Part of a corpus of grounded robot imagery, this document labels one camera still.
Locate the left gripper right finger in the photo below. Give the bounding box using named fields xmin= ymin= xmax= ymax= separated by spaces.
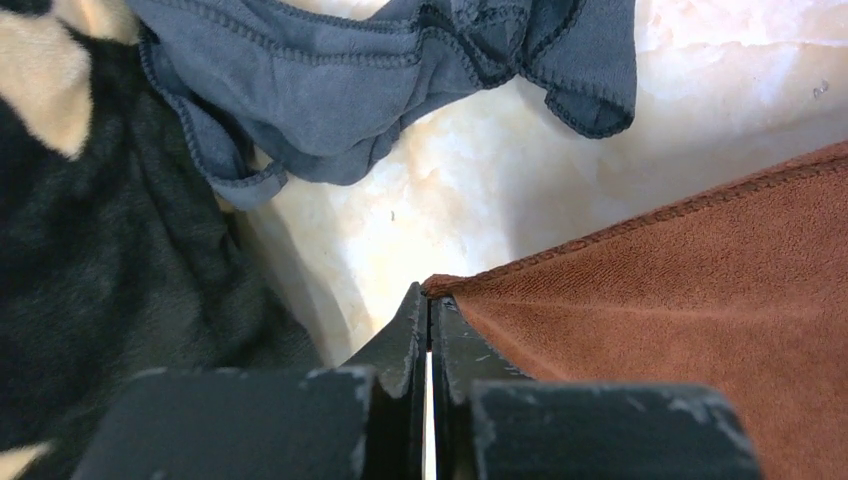
xmin=430 ymin=298 xmax=762 ymax=479

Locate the grey blue towel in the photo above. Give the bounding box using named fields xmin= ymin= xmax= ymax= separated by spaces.
xmin=130 ymin=0 xmax=637 ymax=210

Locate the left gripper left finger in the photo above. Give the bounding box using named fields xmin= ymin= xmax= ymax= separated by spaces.
xmin=74 ymin=284 xmax=427 ymax=480

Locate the black blanket with tan flowers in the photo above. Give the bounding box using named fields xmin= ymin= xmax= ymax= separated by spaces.
xmin=1 ymin=1 xmax=321 ymax=479

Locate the brown towel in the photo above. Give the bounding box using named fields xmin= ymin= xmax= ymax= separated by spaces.
xmin=423 ymin=142 xmax=847 ymax=479

